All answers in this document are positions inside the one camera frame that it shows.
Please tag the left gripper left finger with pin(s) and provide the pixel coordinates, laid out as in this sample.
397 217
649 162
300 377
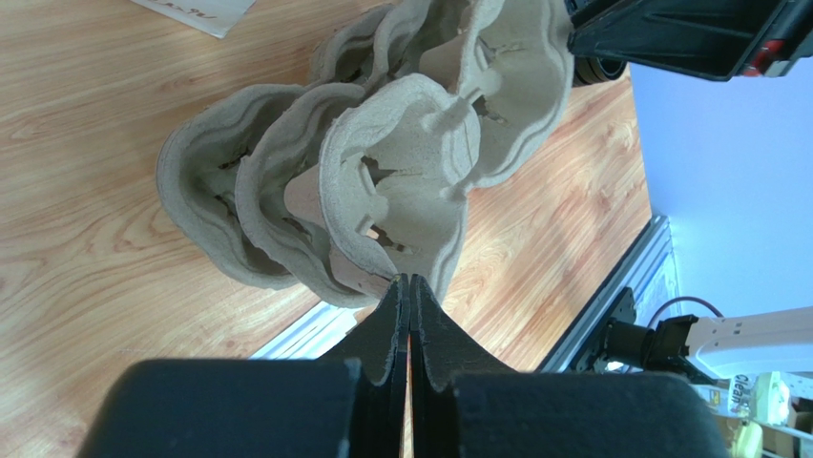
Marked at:
362 384

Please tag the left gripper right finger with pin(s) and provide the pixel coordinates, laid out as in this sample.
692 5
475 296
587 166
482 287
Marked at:
440 352

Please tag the cardboard cup carrier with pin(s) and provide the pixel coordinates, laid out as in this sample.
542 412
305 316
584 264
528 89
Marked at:
286 203
394 173
221 175

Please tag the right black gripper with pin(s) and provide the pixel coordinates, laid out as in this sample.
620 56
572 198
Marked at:
709 39

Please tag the black plastic cup lid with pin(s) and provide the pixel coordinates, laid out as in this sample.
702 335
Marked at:
591 71

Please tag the white paper takeout bag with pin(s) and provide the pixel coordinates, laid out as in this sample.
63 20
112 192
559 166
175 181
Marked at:
213 17

